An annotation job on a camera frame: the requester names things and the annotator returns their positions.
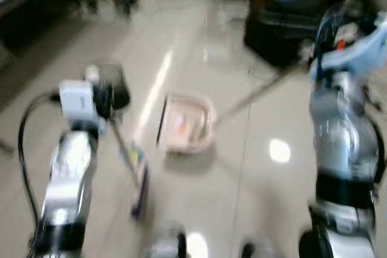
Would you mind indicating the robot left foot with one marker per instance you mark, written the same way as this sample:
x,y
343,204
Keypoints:
x,y
166,243

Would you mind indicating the broom with purple bristles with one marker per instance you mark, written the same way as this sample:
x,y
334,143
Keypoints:
x,y
138,179

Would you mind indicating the pale blue right wrist camera mount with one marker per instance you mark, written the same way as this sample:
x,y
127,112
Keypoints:
x,y
363,46

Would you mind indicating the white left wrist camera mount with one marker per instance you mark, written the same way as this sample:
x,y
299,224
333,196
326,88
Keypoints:
x,y
75,98

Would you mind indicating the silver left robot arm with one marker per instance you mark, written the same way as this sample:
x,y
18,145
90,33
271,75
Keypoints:
x,y
69,173

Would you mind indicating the large black floor appliance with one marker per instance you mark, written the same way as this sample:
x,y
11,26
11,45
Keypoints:
x,y
284,22

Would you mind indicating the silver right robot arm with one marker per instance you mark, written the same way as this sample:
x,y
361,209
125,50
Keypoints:
x,y
338,125

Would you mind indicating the small round black bin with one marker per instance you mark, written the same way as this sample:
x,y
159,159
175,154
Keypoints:
x,y
121,92

